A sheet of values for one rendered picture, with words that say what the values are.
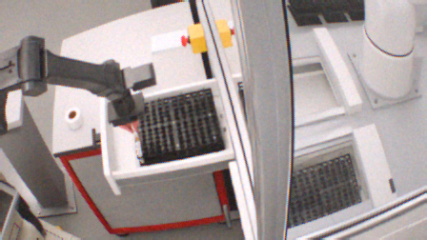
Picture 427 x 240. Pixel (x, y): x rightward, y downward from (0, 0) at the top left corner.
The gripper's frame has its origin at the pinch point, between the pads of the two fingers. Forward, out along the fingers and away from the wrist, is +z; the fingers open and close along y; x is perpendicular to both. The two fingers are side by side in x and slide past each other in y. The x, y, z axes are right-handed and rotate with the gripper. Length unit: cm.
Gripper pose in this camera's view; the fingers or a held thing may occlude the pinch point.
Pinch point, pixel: (133, 129)
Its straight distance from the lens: 135.5
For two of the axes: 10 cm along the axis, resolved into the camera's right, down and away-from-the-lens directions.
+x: -1.7, -7.5, 6.3
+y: 9.7, -2.4, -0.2
